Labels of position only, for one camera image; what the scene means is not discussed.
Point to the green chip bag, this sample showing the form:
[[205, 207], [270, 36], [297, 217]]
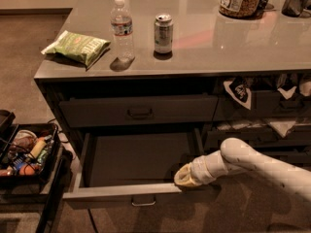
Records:
[[79, 47]]

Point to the clear plastic water bottle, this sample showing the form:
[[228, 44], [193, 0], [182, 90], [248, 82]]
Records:
[[122, 26]]

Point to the grey counter cabinet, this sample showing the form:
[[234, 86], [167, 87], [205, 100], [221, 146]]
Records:
[[207, 49]]

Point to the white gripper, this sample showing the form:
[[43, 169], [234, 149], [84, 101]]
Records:
[[199, 171]]

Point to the black bin of items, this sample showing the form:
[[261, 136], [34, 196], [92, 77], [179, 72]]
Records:
[[28, 153]]

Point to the grey drawer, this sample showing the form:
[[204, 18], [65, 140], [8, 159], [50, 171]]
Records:
[[260, 137], [136, 170], [138, 110], [264, 103], [292, 157]]

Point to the silver soda can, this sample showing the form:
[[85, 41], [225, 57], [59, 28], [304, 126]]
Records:
[[163, 33]]

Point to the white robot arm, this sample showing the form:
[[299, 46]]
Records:
[[236, 156]]

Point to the dark glass pitcher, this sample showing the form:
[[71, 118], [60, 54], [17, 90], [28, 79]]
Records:
[[293, 8]]

